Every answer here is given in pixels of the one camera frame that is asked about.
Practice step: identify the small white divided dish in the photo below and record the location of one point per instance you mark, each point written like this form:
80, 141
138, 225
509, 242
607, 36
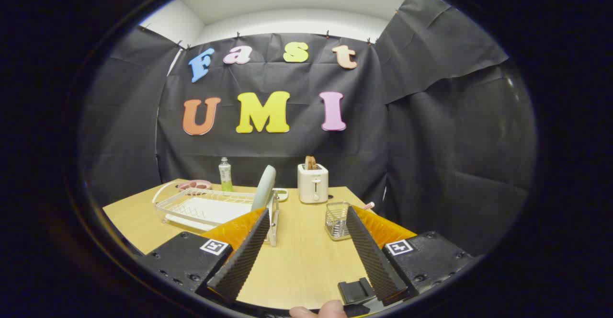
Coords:
282, 194

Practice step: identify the brown bread slice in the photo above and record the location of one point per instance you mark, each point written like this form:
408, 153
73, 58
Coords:
311, 163

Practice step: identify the cream toaster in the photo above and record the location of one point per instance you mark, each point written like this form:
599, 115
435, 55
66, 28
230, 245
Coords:
312, 184

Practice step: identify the pink dish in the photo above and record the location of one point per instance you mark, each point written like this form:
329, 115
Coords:
195, 185

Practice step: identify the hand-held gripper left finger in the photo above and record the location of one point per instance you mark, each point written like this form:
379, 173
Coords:
242, 260

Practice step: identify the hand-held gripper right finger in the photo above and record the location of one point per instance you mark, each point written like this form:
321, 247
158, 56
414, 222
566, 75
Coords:
376, 260

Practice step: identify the green drink bottle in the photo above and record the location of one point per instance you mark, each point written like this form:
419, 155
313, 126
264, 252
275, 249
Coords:
225, 176

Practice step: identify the pale green plate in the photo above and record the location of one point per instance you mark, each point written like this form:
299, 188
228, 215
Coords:
263, 186

